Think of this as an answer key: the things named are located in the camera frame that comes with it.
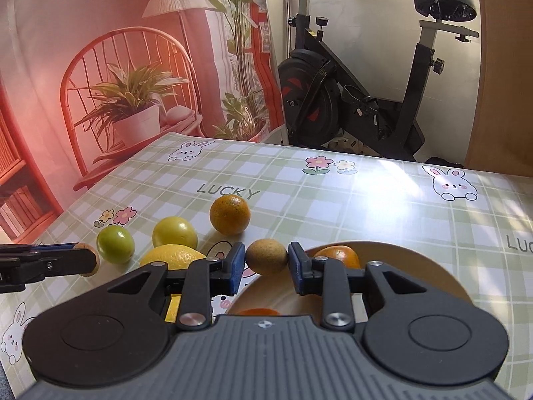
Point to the wooden panel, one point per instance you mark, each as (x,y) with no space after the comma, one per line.
(504,91)

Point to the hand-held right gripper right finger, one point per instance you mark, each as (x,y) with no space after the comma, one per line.
(296,268)

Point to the red printed backdrop cloth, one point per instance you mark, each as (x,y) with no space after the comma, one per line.
(62,29)

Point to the small orange tangerine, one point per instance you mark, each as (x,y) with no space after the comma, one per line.
(259,312)
(339,255)

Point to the yellow-green plum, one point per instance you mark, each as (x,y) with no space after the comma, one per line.
(175,231)

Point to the black bag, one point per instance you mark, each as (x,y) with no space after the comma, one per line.
(443,161)

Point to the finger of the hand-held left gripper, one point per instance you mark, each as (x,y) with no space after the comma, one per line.
(50,264)
(58,246)

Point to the green plum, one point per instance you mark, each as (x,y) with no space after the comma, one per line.
(115,243)

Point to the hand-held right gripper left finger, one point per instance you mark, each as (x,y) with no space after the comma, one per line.
(237,271)

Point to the cream round plate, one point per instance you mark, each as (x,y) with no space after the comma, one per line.
(399,266)

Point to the greenish orange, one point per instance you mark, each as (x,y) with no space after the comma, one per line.
(230,214)

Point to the black exercise bike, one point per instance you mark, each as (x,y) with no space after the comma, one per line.
(316,91)

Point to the green plaid tablecloth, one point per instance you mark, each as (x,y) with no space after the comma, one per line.
(374,200)

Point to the brown sandals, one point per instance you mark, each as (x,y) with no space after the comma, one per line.
(347,144)

